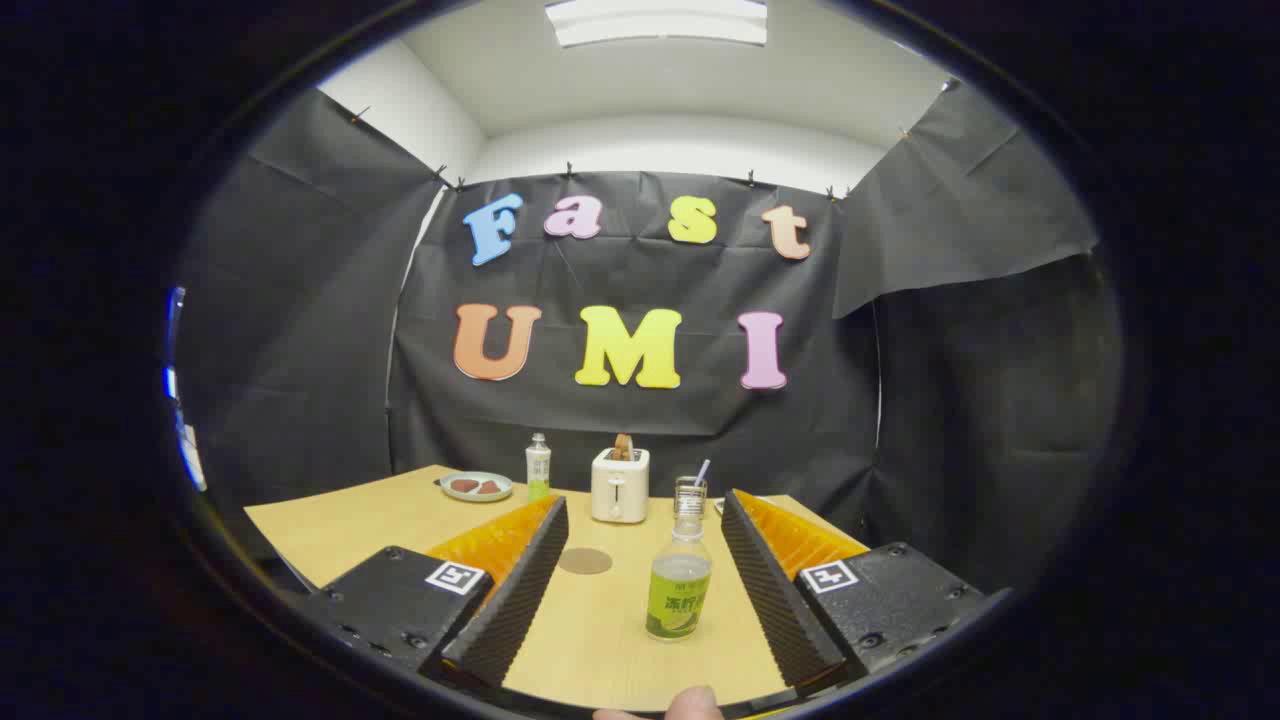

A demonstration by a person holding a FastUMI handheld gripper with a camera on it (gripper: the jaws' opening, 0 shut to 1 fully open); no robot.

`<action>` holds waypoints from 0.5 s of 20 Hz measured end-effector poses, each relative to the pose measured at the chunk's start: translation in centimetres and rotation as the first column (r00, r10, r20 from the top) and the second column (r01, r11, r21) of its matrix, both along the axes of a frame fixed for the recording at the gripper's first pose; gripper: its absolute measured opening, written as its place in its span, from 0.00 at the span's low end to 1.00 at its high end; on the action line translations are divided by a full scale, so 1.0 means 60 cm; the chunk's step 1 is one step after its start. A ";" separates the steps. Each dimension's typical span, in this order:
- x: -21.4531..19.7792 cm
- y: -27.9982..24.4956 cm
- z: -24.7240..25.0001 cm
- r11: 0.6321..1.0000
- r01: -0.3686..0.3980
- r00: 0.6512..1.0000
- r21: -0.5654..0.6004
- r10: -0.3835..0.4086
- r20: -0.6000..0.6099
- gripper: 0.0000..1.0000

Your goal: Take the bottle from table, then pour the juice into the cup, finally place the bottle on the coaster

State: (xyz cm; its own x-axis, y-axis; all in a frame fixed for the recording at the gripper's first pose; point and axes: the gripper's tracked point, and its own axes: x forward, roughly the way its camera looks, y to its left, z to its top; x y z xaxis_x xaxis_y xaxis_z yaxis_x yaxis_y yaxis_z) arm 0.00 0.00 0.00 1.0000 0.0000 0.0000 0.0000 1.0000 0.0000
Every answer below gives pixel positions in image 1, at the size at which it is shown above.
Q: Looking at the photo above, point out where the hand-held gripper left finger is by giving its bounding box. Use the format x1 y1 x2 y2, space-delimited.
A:
300 495 569 691

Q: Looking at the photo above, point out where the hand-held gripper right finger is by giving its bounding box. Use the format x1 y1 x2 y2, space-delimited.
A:
720 489 991 696

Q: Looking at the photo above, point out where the green label juice bottle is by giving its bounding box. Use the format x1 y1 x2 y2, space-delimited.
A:
646 517 714 642

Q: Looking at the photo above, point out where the pale green plate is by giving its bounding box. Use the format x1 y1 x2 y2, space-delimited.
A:
440 471 514 503

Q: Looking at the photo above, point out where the white toaster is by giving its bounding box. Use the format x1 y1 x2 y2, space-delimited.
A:
591 447 651 524

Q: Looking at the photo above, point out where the wooden table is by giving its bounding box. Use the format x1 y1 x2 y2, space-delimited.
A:
244 464 871 713

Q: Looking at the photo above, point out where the ceiling light panel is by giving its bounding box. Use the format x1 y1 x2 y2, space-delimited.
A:
545 0 769 48

